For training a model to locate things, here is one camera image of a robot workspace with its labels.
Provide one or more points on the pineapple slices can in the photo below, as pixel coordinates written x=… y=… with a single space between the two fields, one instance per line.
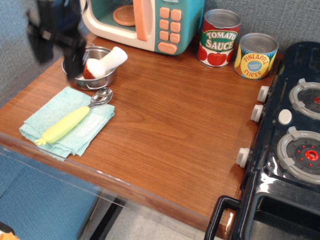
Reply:
x=255 y=55

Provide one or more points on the light teal cloth napkin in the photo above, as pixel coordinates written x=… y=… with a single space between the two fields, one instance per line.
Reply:
x=43 y=127

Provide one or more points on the spoon with yellow-green handle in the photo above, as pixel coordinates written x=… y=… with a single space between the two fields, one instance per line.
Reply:
x=72 y=119

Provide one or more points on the plush mushroom toy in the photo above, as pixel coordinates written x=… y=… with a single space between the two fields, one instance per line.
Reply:
x=98 y=68

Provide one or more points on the orange object bottom left corner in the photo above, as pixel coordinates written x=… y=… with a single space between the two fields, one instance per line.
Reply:
x=7 y=233

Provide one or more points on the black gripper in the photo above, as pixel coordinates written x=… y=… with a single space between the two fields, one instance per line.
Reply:
x=55 y=22

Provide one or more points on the teal toy microwave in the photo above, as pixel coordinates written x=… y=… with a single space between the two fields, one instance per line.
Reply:
x=161 y=26

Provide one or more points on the black toy stove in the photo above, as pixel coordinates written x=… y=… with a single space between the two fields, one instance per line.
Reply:
x=280 y=188

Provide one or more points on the tomato sauce can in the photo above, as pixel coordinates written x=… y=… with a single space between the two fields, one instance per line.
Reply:
x=220 y=30

